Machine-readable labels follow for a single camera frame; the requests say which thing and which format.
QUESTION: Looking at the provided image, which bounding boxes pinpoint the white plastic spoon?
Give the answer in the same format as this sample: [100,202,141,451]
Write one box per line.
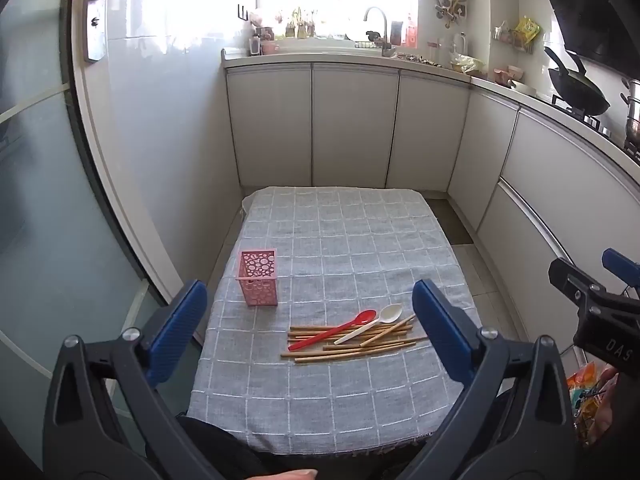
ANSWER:
[334,304,403,345]

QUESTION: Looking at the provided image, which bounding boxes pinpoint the black range hood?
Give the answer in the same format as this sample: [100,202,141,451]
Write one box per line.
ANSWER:
[530,0,640,68]

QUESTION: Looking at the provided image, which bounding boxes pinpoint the chrome sink faucet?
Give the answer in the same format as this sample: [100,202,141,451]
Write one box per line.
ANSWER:
[363,6,397,58]

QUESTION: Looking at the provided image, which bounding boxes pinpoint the red plastic spoon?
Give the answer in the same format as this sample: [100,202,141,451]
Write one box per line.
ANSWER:
[288,309,378,352]

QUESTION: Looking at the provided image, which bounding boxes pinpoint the black wok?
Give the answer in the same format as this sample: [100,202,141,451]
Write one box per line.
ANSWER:
[544,46,612,117]

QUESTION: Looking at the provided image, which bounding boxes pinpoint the white kitchen cabinets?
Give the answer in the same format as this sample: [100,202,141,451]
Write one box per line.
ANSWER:
[225,62,640,361]

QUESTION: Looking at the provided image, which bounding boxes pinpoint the gas stove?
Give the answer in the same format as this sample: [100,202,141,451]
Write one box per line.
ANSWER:
[552,94,640,161]

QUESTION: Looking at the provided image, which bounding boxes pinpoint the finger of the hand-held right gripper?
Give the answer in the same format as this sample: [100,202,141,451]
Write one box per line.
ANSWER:
[548,257,608,311]
[601,248,640,287]

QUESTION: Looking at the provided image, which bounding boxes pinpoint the silver door lock plate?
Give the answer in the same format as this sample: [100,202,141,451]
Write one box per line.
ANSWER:
[82,0,109,64]

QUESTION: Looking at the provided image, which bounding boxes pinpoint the person's right forearm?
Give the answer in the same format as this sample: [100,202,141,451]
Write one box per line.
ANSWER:
[590,370,640,480]

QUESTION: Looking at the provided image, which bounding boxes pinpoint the frosted glass door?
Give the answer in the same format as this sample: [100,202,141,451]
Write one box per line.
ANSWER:
[0,0,168,480]

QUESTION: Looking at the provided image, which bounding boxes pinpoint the pile of wooden chopsticks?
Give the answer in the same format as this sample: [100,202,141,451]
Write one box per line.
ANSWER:
[280,314,430,364]

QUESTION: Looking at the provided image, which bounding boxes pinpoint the person's dark clothing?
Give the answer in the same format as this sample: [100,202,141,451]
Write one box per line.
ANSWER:
[175,412,437,480]

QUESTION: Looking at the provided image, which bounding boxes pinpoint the steel cooking pot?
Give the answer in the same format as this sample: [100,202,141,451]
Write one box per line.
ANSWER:
[620,77,640,145]

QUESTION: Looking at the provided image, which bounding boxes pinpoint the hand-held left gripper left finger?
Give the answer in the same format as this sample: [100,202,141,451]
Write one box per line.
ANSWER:
[42,280,241,480]

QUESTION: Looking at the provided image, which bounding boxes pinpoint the pink perforated utensil holder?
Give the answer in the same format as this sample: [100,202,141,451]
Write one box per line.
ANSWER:
[236,248,280,309]

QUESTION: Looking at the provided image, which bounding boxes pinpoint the yellow snack bag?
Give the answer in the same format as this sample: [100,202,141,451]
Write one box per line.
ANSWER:
[514,16,542,44]

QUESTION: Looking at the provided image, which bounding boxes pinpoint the grey checked tablecloth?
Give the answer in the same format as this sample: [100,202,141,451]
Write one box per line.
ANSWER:
[187,186,483,458]

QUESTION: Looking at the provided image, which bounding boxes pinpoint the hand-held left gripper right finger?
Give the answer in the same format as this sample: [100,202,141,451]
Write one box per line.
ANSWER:
[400,279,583,480]

